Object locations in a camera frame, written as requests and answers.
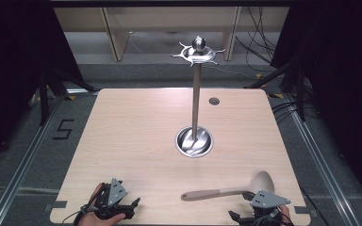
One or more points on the black metal stand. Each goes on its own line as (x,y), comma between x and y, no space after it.
(44,94)
(300,94)

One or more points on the light wooden shelf unit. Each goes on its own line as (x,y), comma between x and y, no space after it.
(169,19)

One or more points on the aluminium floor rail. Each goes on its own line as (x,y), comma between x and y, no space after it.
(323,169)
(25,160)

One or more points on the person's left hand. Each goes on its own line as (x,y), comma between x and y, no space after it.
(98,220)

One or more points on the person's right hand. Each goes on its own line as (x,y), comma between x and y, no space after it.
(285,215)

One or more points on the black tape strip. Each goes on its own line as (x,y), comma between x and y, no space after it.
(302,210)
(56,205)

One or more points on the dark curtain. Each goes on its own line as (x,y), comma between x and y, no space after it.
(12,62)
(342,78)

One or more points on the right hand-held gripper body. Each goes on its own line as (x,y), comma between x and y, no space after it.
(267,199)

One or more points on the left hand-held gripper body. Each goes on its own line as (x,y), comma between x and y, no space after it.
(116,191)

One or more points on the steel utensil rack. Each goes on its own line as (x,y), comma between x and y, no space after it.
(196,94)

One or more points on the grey round table grommet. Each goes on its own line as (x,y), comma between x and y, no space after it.
(214,101)

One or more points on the taupe silicone ladle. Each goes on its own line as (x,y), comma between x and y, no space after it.
(213,193)

